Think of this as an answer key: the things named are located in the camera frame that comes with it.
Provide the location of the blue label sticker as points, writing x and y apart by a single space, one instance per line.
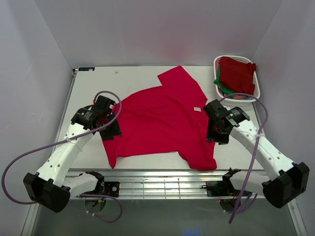
86 69

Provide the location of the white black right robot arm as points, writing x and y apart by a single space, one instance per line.
284 180

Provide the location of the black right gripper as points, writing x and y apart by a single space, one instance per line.
222 140

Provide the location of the pink t shirt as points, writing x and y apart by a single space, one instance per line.
218 64

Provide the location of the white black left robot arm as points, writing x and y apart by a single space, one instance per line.
49 185

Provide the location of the bright red t shirt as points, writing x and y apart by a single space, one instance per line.
167 118

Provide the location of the dark red folded t shirt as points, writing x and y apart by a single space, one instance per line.
237 76

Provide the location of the green t shirt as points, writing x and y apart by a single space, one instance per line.
221 87

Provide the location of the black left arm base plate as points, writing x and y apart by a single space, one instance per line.
110 188

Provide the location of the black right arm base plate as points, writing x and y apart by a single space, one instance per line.
217 189

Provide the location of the light blue t shirt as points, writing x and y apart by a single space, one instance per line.
237 97

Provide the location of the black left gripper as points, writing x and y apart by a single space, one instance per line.
115 131

